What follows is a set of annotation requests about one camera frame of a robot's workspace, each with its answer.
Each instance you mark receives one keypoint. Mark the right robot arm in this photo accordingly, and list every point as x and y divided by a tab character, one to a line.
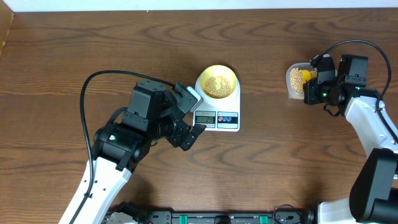
372	198

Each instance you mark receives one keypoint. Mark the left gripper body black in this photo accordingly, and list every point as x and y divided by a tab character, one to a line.
181	133

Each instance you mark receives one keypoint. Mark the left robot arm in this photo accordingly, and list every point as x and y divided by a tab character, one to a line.
154	112

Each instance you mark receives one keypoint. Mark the white digital kitchen scale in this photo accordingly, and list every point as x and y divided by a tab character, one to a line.
218	114

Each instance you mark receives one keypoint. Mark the soybeans in container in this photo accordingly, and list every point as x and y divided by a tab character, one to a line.
296	79

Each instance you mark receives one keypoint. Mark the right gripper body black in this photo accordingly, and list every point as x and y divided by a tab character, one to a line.
313	94

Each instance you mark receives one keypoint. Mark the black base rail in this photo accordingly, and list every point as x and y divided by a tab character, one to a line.
283	214

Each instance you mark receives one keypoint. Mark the yellow measuring scoop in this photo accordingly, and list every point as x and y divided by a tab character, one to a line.
306	76

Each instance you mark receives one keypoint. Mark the clear plastic container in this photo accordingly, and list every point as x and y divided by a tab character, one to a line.
291	92

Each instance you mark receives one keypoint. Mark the pale yellow bowl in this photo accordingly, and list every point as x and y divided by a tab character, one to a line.
218	70

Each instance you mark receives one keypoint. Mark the soybeans in bowl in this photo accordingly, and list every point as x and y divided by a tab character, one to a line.
218	87

